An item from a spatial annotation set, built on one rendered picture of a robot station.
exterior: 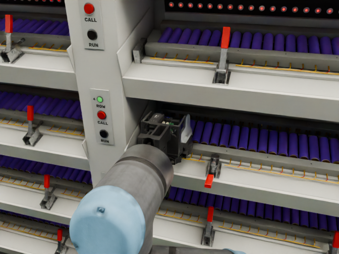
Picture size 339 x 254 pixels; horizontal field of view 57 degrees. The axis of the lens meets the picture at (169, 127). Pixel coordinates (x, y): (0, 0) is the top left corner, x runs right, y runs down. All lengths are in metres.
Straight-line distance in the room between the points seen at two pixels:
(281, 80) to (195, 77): 0.15
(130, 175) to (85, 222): 0.08
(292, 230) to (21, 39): 0.73
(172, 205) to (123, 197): 0.44
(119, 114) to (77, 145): 0.18
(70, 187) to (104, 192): 0.53
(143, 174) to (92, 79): 0.26
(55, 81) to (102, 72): 0.11
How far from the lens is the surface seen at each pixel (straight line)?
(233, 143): 0.68
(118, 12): 0.57
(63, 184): 0.92
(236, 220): 0.80
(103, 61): 0.59
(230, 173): 0.66
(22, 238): 1.15
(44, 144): 0.80
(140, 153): 0.46
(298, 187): 0.66
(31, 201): 0.96
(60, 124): 0.81
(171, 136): 0.55
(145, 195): 0.41
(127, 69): 0.60
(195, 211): 0.80
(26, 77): 0.71
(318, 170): 0.68
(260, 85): 0.55
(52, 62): 0.68
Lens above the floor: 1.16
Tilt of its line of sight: 29 degrees down
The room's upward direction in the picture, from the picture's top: straight up
